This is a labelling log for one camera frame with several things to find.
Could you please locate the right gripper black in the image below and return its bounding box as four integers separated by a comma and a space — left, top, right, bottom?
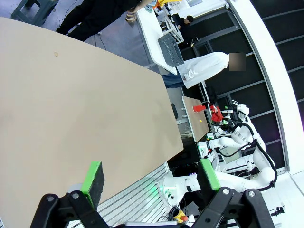
218, 116, 236, 133

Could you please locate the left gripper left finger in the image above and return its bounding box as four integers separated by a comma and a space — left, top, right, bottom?
29, 161, 110, 228

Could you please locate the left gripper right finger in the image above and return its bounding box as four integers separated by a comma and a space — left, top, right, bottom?
190, 158, 276, 228

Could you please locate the person's right forearm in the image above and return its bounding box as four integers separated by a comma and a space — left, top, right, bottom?
132, 0, 155, 13

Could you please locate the person's right hand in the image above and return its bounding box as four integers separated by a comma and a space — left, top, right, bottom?
126, 8, 138, 23

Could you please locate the red object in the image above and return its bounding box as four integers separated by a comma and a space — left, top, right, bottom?
209, 105, 224, 126

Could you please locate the white control box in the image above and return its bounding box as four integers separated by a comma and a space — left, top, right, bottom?
197, 140, 216, 159

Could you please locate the brown background table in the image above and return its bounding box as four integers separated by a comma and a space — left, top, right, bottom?
182, 95, 210, 143

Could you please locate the yellow red emergency stop button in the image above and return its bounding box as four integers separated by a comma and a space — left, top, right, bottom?
174, 209, 189, 223

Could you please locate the person in white top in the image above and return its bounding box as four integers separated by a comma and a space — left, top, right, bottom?
162, 51, 247, 90

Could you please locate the seated person in black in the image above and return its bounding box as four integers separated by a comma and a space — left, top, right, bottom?
175, 15, 198, 46

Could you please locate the white side table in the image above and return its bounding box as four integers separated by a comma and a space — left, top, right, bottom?
136, 7, 178, 76

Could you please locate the white rack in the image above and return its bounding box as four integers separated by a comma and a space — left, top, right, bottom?
163, 13, 184, 44

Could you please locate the yellow garment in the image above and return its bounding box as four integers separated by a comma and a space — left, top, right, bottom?
154, 0, 184, 7

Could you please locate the person in black shirt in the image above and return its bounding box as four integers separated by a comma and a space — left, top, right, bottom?
56, 0, 147, 42

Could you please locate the gray plastic stool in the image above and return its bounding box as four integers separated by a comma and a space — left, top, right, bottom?
10, 0, 60, 27

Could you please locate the aluminium profile frame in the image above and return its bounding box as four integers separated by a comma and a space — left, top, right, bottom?
96, 163, 172, 224

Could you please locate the right arm black cable sleeve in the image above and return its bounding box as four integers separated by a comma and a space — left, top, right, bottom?
234, 122, 278, 192

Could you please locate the black floor cable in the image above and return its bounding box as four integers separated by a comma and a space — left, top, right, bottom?
94, 32, 106, 49

